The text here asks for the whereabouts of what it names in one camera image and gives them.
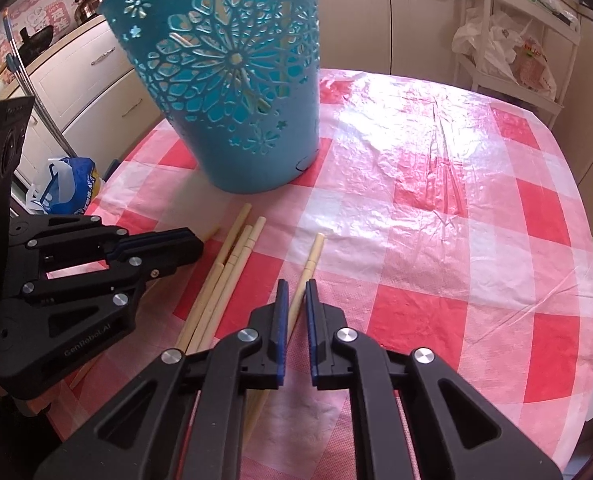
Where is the steel kettle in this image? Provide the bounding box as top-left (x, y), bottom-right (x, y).
top-left (74, 0), bottom-right (103, 25)

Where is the mop handle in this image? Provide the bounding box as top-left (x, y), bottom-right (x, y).
top-left (1, 8), bottom-right (80, 160)

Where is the black wok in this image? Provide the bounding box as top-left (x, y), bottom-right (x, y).
top-left (19, 25), bottom-right (54, 65)

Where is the blue white plastic bag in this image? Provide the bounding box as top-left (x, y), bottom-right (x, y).
top-left (26, 157), bottom-right (102, 214)

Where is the white rolling storage cart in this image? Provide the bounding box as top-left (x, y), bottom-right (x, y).
top-left (451, 0), bottom-right (581, 127)

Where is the teal perforated utensil basket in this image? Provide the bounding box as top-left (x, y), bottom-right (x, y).
top-left (100, 0), bottom-right (319, 194)

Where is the red checkered plastic tablecloth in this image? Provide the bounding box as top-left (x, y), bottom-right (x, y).
top-left (48, 70), bottom-right (593, 466)

